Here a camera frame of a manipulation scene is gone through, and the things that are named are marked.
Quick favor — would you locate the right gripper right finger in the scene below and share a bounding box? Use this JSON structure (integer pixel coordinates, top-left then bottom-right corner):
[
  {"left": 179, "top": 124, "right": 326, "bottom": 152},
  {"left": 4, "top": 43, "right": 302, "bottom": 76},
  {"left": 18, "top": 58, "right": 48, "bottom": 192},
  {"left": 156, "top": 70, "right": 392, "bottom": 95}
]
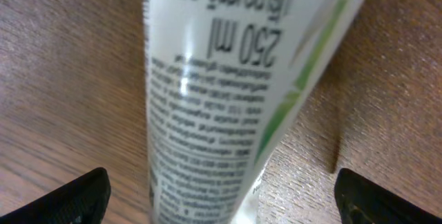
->
[{"left": 334, "top": 168, "right": 441, "bottom": 224}]

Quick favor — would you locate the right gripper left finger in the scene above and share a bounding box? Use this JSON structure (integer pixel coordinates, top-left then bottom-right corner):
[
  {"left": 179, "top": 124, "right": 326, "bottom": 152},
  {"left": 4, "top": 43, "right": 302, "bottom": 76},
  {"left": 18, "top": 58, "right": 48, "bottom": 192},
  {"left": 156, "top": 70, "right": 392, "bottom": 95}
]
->
[{"left": 1, "top": 167, "right": 111, "bottom": 224}]

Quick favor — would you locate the white tube with cork cap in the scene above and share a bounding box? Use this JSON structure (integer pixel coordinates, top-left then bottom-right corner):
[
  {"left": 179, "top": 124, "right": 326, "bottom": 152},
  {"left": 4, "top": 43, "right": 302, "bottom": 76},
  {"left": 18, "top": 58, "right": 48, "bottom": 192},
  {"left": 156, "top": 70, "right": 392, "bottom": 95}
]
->
[{"left": 143, "top": 0, "right": 364, "bottom": 224}]

